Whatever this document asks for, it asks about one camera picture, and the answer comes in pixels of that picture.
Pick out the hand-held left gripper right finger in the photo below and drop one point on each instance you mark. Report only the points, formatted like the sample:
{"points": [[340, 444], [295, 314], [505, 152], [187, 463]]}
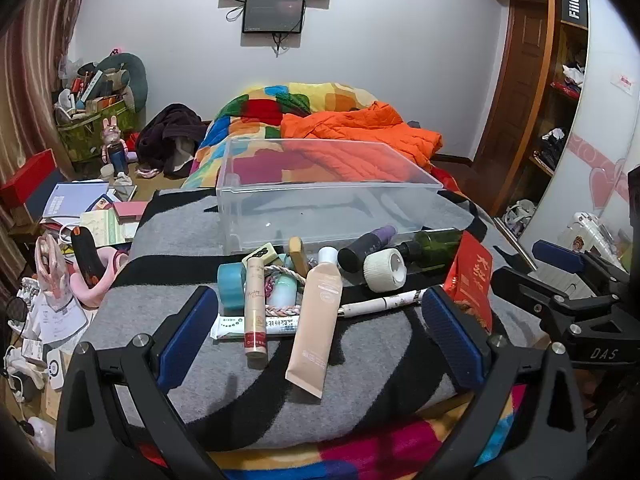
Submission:
{"points": [[450, 340]]}

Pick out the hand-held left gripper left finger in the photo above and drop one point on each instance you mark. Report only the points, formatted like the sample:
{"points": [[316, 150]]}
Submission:
{"points": [[186, 330]]}

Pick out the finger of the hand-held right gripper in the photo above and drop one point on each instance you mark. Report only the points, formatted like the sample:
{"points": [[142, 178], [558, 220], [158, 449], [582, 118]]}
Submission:
{"points": [[525, 285], [557, 255]]}

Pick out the white packet with green print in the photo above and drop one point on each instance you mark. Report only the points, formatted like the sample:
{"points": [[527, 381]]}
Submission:
{"points": [[227, 327]]}

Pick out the red gold foil packet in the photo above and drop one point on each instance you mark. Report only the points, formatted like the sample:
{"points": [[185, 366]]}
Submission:
{"points": [[472, 270]]}

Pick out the teal tape roll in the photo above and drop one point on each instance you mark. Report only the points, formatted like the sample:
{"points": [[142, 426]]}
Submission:
{"points": [[230, 285]]}

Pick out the pink tube with red band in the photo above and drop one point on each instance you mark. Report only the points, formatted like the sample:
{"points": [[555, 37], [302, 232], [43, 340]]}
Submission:
{"points": [[255, 310]]}

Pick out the white pen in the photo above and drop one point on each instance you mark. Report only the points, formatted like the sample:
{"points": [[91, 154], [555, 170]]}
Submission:
{"points": [[380, 302]]}

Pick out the green glass bottle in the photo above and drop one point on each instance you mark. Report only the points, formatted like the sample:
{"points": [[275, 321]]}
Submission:
{"points": [[435, 245]]}

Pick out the white bandage roll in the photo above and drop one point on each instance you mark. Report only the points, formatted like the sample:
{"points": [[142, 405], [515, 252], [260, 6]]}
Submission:
{"points": [[375, 272]]}

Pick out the mint green tube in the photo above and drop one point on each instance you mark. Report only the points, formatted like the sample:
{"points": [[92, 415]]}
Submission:
{"points": [[282, 291]]}

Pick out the cream dotted small box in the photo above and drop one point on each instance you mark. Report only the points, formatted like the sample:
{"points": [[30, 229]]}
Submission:
{"points": [[262, 252]]}

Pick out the black purple spray bottle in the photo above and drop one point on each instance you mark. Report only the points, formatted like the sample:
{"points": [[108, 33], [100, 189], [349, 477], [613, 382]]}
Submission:
{"points": [[360, 252]]}

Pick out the beige cream tube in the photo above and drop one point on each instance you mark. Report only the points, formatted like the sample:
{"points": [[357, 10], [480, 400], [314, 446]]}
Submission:
{"points": [[315, 330]]}

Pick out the clear plastic storage box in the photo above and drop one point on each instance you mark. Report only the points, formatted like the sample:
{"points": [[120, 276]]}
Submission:
{"points": [[300, 210]]}

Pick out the white printed plastic bag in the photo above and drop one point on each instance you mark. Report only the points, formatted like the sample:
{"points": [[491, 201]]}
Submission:
{"points": [[585, 237]]}

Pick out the white shoes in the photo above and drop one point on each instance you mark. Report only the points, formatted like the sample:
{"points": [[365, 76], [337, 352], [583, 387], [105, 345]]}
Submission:
{"points": [[520, 215]]}

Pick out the pink curved holder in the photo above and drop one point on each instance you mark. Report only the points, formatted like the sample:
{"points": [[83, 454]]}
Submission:
{"points": [[107, 275]]}

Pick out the grey black striped blanket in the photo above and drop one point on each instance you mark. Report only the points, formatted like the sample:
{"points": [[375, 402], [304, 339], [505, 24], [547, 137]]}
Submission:
{"points": [[150, 240]]}

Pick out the black orange gadget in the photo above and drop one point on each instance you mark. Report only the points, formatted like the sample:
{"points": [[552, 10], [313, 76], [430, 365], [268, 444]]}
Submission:
{"points": [[84, 255]]}

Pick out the pile of white papers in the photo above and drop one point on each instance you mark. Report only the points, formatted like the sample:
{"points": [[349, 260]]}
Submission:
{"points": [[55, 320]]}

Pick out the pale green booklet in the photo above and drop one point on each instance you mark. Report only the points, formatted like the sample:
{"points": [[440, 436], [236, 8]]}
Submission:
{"points": [[102, 227]]}

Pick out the pink flat box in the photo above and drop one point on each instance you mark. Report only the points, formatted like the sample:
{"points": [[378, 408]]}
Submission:
{"points": [[130, 210]]}

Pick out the white heart print wardrobe door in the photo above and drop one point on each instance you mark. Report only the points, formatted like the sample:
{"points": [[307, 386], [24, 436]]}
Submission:
{"points": [[600, 125]]}

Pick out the pink white bag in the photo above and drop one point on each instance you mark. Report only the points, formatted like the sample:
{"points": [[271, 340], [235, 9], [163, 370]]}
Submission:
{"points": [[50, 265]]}

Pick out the rainbow fleece blanket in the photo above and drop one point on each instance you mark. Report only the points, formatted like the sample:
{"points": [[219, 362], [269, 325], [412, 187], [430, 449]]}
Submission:
{"points": [[350, 455]]}

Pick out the light blue notebook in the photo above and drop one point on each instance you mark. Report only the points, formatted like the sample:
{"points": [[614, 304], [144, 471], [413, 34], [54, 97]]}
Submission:
{"points": [[72, 200]]}

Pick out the wooden door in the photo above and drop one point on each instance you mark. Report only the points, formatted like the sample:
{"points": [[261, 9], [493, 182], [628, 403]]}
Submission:
{"points": [[520, 85]]}

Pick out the dark blue box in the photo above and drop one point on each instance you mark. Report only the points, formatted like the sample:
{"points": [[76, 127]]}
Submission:
{"points": [[45, 200]]}

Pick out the pink bunny toy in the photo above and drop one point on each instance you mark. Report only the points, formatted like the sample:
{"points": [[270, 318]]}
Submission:
{"points": [[115, 150]]}

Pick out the dark clothes pile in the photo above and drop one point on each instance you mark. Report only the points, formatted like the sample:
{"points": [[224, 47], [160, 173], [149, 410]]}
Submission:
{"points": [[165, 130]]}

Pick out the wooden wardrobe shelf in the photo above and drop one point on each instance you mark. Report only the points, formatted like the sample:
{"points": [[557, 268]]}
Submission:
{"points": [[570, 45]]}

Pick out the red box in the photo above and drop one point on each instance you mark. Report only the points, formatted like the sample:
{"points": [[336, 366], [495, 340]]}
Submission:
{"points": [[30, 175]]}

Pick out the green basket of items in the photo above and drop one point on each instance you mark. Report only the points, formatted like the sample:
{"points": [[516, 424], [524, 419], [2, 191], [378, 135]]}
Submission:
{"points": [[80, 135]]}

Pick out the colourful patchwork quilt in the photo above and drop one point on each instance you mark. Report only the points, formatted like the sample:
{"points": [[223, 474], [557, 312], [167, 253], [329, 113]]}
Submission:
{"points": [[255, 110]]}

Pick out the orange down jacket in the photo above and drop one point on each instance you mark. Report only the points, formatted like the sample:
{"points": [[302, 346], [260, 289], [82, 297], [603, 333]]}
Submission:
{"points": [[350, 125]]}

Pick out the black box with white letters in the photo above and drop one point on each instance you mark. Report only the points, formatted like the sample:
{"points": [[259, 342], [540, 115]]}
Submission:
{"points": [[573, 6]]}

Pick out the green neck pillow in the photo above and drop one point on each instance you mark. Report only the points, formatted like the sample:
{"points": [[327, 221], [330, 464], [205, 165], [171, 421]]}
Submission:
{"points": [[135, 75]]}

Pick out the striped brown curtain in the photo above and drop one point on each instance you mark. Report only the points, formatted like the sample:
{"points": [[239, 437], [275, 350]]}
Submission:
{"points": [[30, 85]]}

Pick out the small black wall screen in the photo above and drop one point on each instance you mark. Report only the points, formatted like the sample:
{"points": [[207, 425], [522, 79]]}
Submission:
{"points": [[273, 12]]}

